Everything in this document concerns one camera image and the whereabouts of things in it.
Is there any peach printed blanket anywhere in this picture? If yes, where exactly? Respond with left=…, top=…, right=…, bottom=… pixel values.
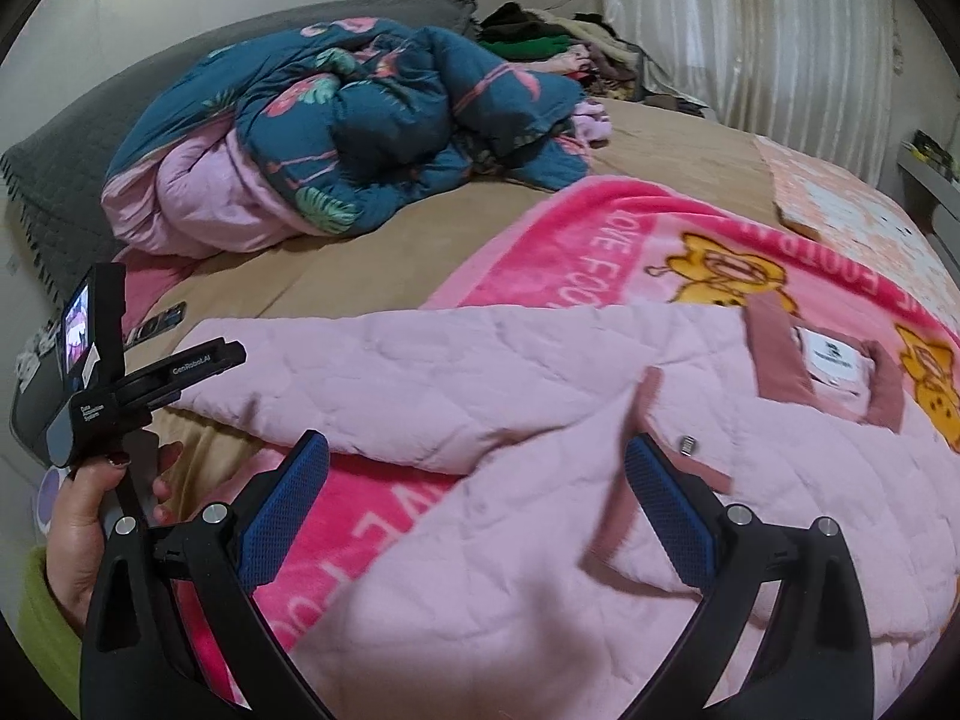
left=754, top=135, right=960, bottom=293

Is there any small light pink garment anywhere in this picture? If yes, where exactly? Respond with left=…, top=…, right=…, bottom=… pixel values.
left=574, top=101, right=613, bottom=148

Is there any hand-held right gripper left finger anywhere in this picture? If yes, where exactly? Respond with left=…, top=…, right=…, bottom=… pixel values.
left=79, top=430, right=335, bottom=720

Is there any bed with beige sheet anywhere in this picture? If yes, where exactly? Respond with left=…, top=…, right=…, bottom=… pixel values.
left=112, top=96, right=790, bottom=515

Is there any person's left hand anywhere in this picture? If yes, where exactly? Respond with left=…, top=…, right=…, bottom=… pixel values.
left=45, top=439, right=185, bottom=620

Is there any white sheer curtain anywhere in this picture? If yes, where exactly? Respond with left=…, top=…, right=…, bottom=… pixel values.
left=596, top=0, right=914, bottom=188

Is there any dark phone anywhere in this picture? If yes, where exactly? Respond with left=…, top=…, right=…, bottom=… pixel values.
left=124, top=301, right=188, bottom=347

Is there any pink printed cartoon blanket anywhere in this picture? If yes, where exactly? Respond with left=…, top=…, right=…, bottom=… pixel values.
left=178, top=176, right=960, bottom=710

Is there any light pink quilted jacket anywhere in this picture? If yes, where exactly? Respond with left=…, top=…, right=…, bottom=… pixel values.
left=169, top=305, right=960, bottom=720

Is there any person's left forearm green sleeve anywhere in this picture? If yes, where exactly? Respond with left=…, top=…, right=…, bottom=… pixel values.
left=19, top=546, right=83, bottom=700

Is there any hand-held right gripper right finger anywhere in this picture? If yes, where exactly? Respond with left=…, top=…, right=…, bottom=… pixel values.
left=625, top=431, right=875, bottom=720

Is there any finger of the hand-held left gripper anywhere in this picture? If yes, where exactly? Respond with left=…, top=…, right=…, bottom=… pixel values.
left=124, top=340, right=248, bottom=410

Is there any pile of mixed clothes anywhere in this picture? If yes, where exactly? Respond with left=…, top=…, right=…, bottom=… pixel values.
left=476, top=1, right=715, bottom=118

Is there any teal floral comforter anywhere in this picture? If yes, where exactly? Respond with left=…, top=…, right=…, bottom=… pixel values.
left=101, top=15, right=610, bottom=256

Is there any grey wall vanity shelf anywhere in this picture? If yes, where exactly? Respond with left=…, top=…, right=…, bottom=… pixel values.
left=896, top=129, right=960, bottom=205

